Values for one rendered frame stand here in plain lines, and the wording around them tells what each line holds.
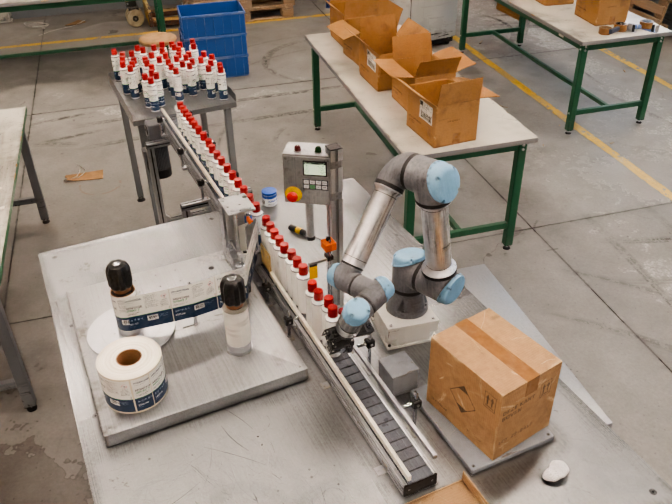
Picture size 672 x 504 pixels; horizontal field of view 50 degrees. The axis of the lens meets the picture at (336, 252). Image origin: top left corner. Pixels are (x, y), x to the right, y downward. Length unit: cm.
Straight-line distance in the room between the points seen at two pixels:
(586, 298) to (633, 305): 25
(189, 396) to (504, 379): 99
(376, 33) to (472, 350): 319
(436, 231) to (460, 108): 182
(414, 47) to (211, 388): 286
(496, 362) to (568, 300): 219
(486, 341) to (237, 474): 83
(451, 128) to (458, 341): 204
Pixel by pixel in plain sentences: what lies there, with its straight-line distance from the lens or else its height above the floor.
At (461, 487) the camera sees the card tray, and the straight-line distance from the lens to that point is 218.
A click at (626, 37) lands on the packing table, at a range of 610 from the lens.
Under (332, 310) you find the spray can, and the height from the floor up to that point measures 108.
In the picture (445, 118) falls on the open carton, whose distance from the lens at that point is 398.
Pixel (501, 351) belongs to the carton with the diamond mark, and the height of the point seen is 112.
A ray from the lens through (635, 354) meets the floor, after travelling 404.
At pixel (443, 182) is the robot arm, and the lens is 214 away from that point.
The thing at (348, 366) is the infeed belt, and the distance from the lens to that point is 243.
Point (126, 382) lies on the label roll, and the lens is 228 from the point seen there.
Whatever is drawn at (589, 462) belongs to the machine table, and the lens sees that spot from 233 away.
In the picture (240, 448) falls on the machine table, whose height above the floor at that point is 83.
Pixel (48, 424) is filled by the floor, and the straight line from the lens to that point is 371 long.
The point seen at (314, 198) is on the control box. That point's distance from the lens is 246.
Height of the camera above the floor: 255
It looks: 35 degrees down
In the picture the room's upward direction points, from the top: 1 degrees counter-clockwise
